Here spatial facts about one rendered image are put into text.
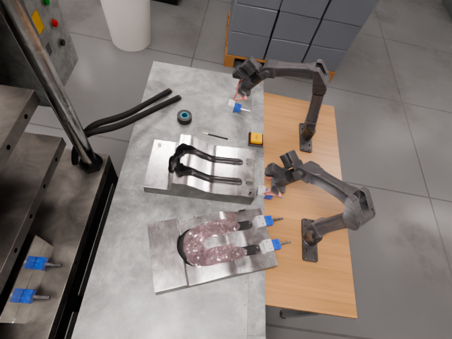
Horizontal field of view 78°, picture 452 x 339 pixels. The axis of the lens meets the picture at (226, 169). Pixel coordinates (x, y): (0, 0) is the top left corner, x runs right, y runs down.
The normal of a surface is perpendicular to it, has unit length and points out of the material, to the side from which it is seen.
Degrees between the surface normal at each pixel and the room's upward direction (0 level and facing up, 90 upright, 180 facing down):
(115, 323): 0
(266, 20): 90
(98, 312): 0
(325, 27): 90
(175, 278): 0
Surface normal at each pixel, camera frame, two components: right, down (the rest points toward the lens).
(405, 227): 0.15, -0.50
